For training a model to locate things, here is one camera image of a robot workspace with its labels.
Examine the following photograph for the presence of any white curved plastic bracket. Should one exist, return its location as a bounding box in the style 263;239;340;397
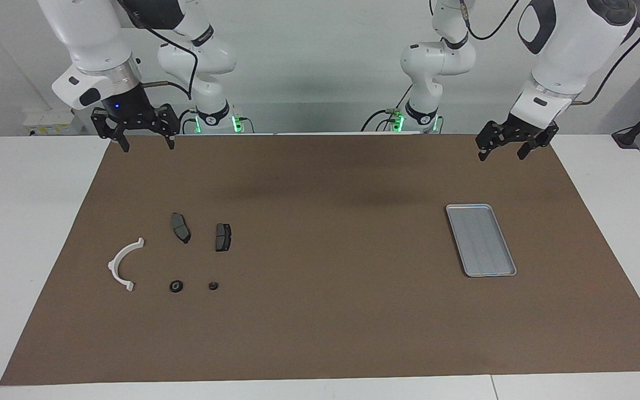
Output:
108;237;146;293

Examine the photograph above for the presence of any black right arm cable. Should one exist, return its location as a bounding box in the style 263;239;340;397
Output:
119;0;199;102

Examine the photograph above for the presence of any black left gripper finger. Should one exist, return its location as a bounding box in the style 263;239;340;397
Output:
517;132;555;161
476;121;507;162

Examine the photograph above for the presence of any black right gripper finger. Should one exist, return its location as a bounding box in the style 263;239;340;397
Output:
91;107;131;153
154;103;181;151

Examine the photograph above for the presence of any silver metal tray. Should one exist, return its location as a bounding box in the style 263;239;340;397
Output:
446;203;517;278

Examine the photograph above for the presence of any short dark grey brake pad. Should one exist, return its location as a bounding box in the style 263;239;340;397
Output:
215;223;233;253

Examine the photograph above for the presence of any white power box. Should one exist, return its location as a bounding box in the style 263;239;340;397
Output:
23;108;84;136

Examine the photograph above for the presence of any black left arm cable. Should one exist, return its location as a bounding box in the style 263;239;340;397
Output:
462;0;640;106

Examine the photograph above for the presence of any long dark grey brake pad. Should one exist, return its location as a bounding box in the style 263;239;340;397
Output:
171;212;192;244

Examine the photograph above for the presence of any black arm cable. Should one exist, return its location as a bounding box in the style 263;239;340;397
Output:
462;0;640;106
119;0;199;102

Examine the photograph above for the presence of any brown table mat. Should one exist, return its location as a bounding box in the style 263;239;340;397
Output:
0;133;640;386

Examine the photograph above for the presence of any black base cable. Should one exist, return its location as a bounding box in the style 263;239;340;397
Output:
176;108;255;135
361;83;414;133

